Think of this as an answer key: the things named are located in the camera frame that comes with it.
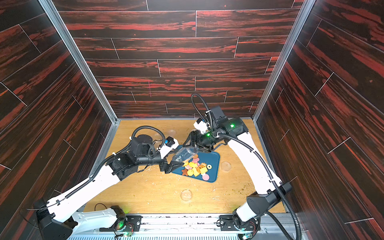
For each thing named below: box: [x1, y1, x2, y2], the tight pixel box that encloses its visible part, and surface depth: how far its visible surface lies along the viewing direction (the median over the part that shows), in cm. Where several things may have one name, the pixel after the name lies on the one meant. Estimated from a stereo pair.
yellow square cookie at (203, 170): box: [200, 167, 208, 174], surface depth 92 cm
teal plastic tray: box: [172, 151, 220, 183], surface depth 94 cm
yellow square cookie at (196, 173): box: [192, 166, 201, 177], surface depth 92 cm
